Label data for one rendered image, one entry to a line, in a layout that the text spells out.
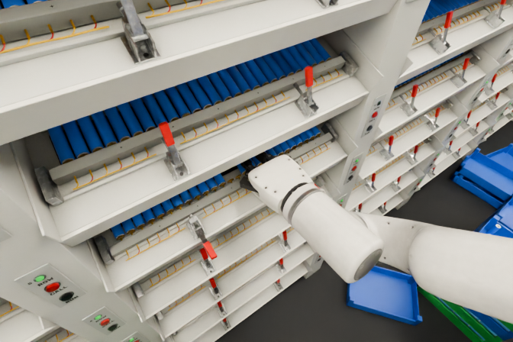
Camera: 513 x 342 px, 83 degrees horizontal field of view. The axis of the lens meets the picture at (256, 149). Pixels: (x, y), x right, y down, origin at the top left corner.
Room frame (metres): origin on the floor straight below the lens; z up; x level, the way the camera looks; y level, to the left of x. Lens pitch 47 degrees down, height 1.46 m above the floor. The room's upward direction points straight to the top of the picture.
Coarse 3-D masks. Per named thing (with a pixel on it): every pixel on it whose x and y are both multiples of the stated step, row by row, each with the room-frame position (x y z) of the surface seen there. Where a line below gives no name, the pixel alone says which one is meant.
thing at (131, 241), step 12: (312, 144) 0.51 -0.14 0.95; (300, 156) 0.48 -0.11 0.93; (216, 192) 0.36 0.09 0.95; (228, 192) 0.36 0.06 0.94; (192, 204) 0.33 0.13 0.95; (204, 204) 0.33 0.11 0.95; (228, 204) 0.35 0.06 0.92; (168, 216) 0.30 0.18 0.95; (180, 216) 0.30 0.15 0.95; (144, 228) 0.27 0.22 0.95; (156, 228) 0.28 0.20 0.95; (132, 240) 0.25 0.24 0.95; (144, 240) 0.26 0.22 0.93; (120, 252) 0.23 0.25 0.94
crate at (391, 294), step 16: (384, 272) 0.54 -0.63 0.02; (352, 288) 0.47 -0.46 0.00; (368, 288) 0.47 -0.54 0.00; (384, 288) 0.47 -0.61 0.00; (400, 288) 0.47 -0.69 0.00; (416, 288) 0.45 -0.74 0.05; (352, 304) 0.39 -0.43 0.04; (368, 304) 0.40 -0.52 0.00; (384, 304) 0.40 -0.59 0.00; (400, 304) 0.40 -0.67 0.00; (416, 304) 0.39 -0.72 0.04; (400, 320) 0.33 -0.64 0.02; (416, 320) 0.32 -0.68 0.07
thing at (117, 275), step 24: (336, 120) 0.56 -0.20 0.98; (336, 144) 0.54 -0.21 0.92; (312, 168) 0.46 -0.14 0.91; (240, 192) 0.38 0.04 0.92; (216, 216) 0.32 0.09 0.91; (240, 216) 0.33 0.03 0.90; (96, 240) 0.24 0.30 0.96; (120, 240) 0.26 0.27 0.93; (168, 240) 0.27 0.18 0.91; (192, 240) 0.27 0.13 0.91; (96, 264) 0.20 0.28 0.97; (120, 264) 0.22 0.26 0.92; (144, 264) 0.22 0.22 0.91; (120, 288) 0.18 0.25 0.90
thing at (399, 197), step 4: (400, 192) 0.93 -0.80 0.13; (404, 192) 0.92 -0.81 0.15; (392, 196) 0.91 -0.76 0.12; (396, 196) 0.92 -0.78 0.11; (400, 196) 0.92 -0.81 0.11; (404, 196) 0.91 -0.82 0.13; (408, 196) 0.89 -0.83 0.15; (388, 200) 0.89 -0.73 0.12; (392, 200) 0.89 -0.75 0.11; (396, 200) 0.90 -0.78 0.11; (400, 200) 0.90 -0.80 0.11; (384, 204) 0.83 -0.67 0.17; (388, 204) 0.87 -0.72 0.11; (392, 204) 0.87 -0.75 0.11; (396, 204) 0.87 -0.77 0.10; (376, 208) 0.84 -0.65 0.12; (380, 208) 0.83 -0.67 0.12; (384, 208) 0.83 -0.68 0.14; (388, 208) 0.84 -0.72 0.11; (372, 212) 0.81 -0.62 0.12; (376, 212) 0.82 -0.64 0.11; (380, 212) 0.82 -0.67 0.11; (384, 212) 0.81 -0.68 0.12
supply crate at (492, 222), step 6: (486, 222) 0.58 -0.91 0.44; (492, 222) 0.57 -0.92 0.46; (498, 222) 0.57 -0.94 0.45; (480, 228) 0.56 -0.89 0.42; (486, 228) 0.56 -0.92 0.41; (504, 228) 0.54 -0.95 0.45; (492, 234) 0.54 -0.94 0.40; (498, 234) 0.54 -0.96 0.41; (504, 234) 0.53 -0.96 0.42; (510, 234) 0.52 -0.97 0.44
